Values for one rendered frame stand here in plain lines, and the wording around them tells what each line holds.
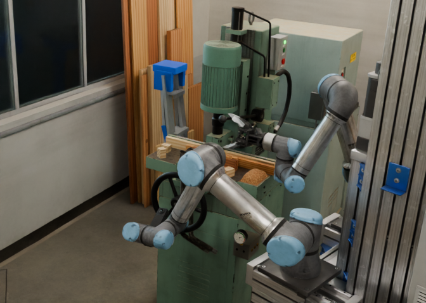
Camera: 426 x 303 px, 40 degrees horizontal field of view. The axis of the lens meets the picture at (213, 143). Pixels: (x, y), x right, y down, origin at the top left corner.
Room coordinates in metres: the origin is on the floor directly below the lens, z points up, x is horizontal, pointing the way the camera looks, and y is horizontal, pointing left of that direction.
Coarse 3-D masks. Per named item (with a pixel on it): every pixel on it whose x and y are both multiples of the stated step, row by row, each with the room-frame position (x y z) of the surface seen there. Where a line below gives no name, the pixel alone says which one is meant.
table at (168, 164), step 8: (176, 152) 2.74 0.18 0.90; (152, 160) 2.65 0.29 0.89; (160, 160) 2.63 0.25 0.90; (168, 160) 2.63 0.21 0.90; (176, 160) 2.63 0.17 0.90; (152, 168) 2.65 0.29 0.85; (160, 168) 2.62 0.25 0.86; (168, 168) 2.60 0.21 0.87; (240, 168) 2.58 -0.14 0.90; (240, 176) 2.49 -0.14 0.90; (272, 176) 2.53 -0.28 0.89; (176, 184) 2.47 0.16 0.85; (240, 184) 2.43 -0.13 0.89; (248, 184) 2.41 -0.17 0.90; (264, 184) 2.46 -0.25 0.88; (272, 184) 2.54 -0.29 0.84; (208, 192) 2.43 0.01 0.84; (248, 192) 2.41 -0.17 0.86; (256, 192) 2.39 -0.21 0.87
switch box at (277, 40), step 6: (276, 36) 2.88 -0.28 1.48; (282, 36) 2.89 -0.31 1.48; (276, 42) 2.84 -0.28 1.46; (282, 42) 2.86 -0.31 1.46; (276, 48) 2.84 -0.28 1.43; (282, 48) 2.86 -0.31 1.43; (270, 54) 2.85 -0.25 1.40; (276, 54) 2.84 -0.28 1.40; (270, 60) 2.85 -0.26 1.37; (276, 60) 2.84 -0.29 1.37; (270, 66) 2.85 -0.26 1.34; (276, 66) 2.84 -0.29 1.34
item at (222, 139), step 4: (224, 132) 2.69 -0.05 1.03; (228, 132) 2.70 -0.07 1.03; (208, 136) 2.64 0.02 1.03; (212, 136) 2.63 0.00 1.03; (216, 136) 2.63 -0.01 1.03; (220, 136) 2.64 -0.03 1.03; (224, 136) 2.67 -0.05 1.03; (228, 136) 2.70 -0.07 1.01; (208, 140) 2.64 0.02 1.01; (212, 140) 2.63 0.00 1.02; (216, 140) 2.62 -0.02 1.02; (220, 140) 2.63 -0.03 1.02; (224, 140) 2.67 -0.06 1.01; (228, 140) 2.70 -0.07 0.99; (220, 144) 2.63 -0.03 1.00; (224, 144) 2.67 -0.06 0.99; (228, 144) 2.71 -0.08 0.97
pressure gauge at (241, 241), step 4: (236, 232) 2.36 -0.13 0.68; (240, 232) 2.35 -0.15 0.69; (244, 232) 2.36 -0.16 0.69; (236, 236) 2.36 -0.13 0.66; (240, 236) 2.35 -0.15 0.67; (244, 236) 2.34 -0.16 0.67; (236, 240) 2.36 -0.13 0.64; (240, 240) 2.35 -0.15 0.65; (244, 240) 2.34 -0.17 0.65; (240, 244) 2.37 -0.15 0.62
